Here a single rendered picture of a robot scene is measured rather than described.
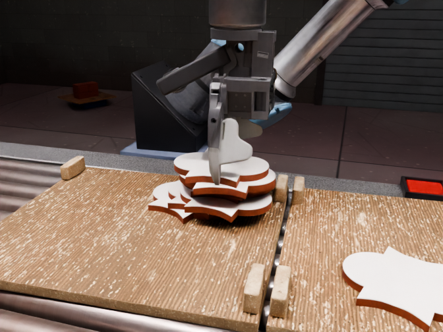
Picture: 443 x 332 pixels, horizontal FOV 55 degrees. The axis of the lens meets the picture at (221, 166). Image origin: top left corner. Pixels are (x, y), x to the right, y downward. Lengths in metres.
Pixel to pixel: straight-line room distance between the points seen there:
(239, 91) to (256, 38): 0.07
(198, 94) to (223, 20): 0.55
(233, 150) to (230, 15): 0.17
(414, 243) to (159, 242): 0.35
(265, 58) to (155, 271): 0.30
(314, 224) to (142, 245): 0.25
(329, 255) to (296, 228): 0.07
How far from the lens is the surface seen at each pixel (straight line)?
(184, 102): 1.10
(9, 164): 1.01
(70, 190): 0.78
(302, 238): 0.61
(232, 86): 0.57
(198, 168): 0.62
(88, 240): 0.63
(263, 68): 0.58
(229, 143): 0.58
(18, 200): 0.82
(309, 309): 0.49
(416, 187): 0.84
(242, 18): 0.56
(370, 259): 0.57
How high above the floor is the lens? 1.25
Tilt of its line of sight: 22 degrees down
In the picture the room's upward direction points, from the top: straight up
